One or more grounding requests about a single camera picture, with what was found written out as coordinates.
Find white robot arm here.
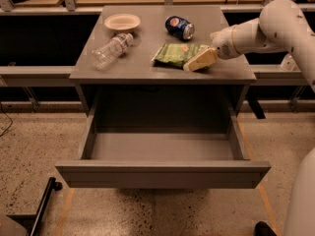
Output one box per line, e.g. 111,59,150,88
184,0,315,236

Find grey drawer cabinet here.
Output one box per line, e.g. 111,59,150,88
70,5,256,109

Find black chair base leg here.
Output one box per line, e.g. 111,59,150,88
6,176,63,236

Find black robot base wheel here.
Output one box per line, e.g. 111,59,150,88
254,221,277,236

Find green jalapeno chip bag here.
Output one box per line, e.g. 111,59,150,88
153,43,209,68

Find clear plastic water bottle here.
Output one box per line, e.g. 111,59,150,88
91,33,134,70

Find black floor cable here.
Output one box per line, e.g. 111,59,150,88
0,101,14,138

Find open grey top drawer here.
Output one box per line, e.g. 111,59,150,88
55,105,271,189

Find white paper bowl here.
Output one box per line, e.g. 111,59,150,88
104,14,141,31

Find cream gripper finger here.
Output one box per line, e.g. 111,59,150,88
183,48,219,72

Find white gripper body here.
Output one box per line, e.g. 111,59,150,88
210,25,242,60

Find blue pepsi can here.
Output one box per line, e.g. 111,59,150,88
165,16,195,41

